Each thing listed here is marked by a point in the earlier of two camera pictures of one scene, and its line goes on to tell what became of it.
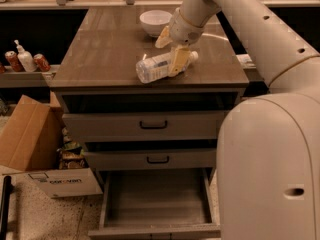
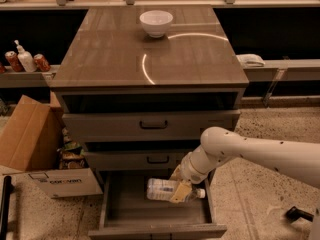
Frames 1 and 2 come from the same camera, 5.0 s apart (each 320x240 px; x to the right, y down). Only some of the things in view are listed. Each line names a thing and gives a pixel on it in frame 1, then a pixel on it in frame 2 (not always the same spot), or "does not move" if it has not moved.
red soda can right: x=41 y=62 does not move
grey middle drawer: x=152 y=159 does not move
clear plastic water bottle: x=153 y=68 → x=164 y=189
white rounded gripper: x=183 y=30 → x=190 y=173
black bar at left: x=8 y=188 does not move
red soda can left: x=14 y=61 does not move
